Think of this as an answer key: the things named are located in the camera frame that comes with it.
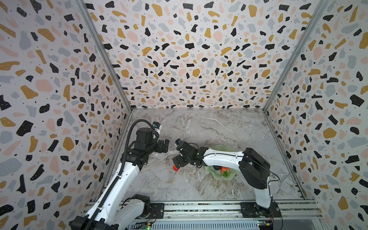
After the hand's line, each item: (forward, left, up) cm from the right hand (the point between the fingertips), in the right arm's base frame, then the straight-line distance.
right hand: (176, 156), depth 86 cm
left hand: (+4, +7, +15) cm, 17 cm away
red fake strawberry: (-8, -29, -3) cm, 30 cm away
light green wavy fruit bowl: (-8, -25, -7) cm, 27 cm away
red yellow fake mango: (-4, +1, -9) cm, 9 cm away
